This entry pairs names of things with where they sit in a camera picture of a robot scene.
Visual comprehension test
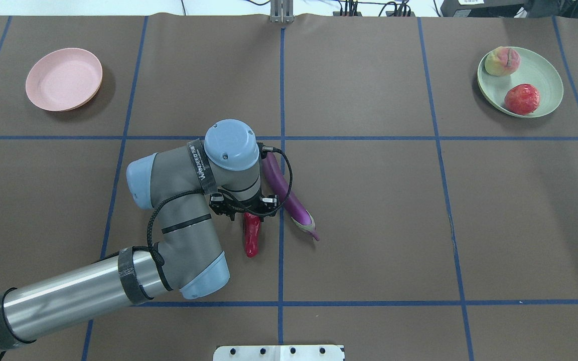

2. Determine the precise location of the purple eggplant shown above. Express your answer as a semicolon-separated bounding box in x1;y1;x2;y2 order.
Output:
261;152;320;242

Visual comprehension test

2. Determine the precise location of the light green round plate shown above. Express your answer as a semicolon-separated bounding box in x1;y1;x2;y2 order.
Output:
476;46;564;118

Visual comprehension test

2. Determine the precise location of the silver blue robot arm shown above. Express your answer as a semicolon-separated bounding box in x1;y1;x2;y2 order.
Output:
0;119;283;353

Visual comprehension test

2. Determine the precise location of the red apple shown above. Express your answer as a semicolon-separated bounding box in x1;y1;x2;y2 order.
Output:
504;84;541;116

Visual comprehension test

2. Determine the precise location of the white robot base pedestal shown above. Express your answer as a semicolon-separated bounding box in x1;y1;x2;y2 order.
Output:
213;344;346;360

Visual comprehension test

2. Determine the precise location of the yellow pink peach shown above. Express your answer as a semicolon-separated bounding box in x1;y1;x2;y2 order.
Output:
484;46;521;76

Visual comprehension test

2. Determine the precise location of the pink round plate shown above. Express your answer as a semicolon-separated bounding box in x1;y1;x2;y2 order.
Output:
25;48;103;112

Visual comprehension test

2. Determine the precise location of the red chili pepper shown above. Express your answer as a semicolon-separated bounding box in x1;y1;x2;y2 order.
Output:
243;213;262;258

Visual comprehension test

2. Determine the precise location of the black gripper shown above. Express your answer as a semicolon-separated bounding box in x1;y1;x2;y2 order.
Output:
209;190;279;221

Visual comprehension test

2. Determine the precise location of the aluminium frame post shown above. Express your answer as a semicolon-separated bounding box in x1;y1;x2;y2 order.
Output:
270;0;295;24

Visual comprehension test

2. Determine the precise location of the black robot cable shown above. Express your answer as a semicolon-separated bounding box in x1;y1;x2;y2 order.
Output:
146;145;294;266

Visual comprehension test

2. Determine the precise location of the black power strip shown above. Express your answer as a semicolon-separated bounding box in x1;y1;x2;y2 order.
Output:
332;1;415;18

